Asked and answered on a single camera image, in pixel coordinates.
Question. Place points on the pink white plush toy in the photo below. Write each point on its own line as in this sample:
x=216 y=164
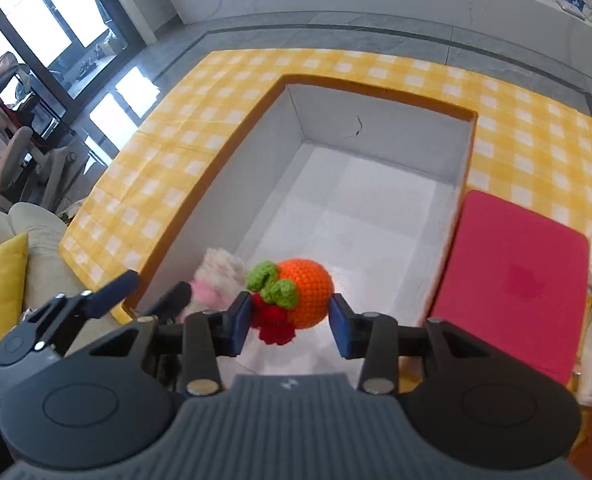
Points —
x=216 y=275

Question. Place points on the black framed glass door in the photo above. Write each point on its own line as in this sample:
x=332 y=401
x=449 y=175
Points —
x=51 y=5

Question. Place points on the red box lid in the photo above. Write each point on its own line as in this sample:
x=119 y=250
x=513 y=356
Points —
x=505 y=280

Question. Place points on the yellow checked tablecloth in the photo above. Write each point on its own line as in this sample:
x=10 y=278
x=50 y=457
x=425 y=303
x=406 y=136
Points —
x=375 y=67

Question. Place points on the beige sofa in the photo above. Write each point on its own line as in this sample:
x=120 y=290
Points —
x=43 y=260

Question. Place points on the yellow cushion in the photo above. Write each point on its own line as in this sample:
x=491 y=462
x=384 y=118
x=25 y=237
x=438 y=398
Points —
x=1 y=290

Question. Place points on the orange crochet fruit toy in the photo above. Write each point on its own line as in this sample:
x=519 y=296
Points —
x=308 y=295

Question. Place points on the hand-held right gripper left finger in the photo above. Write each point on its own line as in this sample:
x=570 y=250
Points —
x=238 y=327

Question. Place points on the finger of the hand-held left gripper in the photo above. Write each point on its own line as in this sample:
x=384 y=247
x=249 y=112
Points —
x=117 y=290
x=173 y=301

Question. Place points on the pink office chair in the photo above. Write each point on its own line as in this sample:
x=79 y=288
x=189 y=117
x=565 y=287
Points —
x=6 y=160

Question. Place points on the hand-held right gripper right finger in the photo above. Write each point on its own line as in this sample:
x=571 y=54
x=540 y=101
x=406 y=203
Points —
x=343 y=331

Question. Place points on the orange box with white inside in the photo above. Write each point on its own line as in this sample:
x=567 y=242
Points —
x=375 y=200

